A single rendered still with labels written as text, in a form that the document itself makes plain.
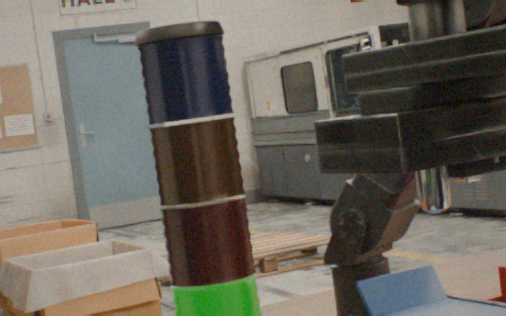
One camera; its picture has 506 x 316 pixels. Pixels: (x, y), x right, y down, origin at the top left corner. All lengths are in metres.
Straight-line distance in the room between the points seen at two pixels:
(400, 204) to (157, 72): 0.68
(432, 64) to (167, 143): 0.25
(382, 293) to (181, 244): 0.38
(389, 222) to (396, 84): 0.42
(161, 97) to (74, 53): 11.35
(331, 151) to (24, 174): 10.96
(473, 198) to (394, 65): 7.97
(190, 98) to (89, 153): 11.33
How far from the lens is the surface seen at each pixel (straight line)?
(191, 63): 0.45
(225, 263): 0.46
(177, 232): 0.46
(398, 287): 0.83
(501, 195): 8.35
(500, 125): 0.69
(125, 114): 11.90
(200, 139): 0.45
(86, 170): 11.77
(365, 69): 0.73
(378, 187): 1.09
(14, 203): 11.63
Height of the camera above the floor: 1.16
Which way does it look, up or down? 3 degrees down
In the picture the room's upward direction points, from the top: 8 degrees counter-clockwise
